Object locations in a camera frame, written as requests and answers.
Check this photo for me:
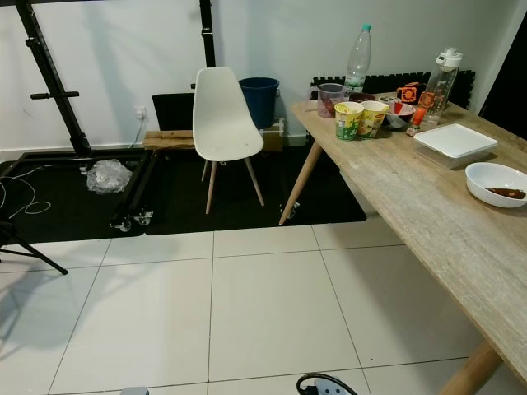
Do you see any yellow Maggi noodle cup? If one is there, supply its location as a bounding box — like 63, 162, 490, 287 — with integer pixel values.
359, 100, 390, 139
334, 100, 366, 141

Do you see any black folding chair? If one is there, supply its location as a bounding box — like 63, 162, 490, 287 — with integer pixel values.
0, 218, 68, 277

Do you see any crumpled clear plastic bag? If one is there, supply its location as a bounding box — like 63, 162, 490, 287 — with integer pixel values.
86, 160, 133, 195

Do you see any wooden plank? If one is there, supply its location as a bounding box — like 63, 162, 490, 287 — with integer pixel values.
142, 130, 198, 151

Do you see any black flat panel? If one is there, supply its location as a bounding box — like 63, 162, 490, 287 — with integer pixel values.
152, 92, 197, 132

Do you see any white plastic chair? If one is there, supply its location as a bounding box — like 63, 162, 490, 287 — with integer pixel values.
193, 66, 266, 215

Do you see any dark blue plastic bucket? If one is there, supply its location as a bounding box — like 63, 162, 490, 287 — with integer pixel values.
239, 77, 281, 130

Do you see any purple plastic measuring jug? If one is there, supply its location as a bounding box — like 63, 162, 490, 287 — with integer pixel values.
313, 82, 351, 119

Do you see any clear teal-capped water bottle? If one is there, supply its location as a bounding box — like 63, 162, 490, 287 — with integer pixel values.
344, 23, 373, 93

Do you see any pink bowl with food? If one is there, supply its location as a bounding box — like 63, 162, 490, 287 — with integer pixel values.
385, 101, 417, 128

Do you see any black foam puzzle mat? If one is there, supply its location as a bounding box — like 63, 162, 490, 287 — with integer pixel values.
311, 70, 477, 108

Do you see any small orange bottle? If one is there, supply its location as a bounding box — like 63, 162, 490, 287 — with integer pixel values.
408, 107, 429, 137

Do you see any wooden dining table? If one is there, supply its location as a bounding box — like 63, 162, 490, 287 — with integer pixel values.
278, 97, 527, 395

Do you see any clear bottle with white lid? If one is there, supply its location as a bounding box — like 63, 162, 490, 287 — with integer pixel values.
418, 47, 464, 128

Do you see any white lidded food container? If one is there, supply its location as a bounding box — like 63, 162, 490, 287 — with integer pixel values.
413, 123, 499, 170

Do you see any white bowl with brown food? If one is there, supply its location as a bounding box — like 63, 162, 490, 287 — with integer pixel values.
464, 162, 527, 208

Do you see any black metal rack frame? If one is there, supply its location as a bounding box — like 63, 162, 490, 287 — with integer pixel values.
0, 0, 219, 233

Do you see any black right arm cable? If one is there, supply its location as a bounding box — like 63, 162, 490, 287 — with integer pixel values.
296, 372, 359, 395

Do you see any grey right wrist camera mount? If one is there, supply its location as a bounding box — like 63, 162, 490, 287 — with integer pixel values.
306, 380, 338, 395

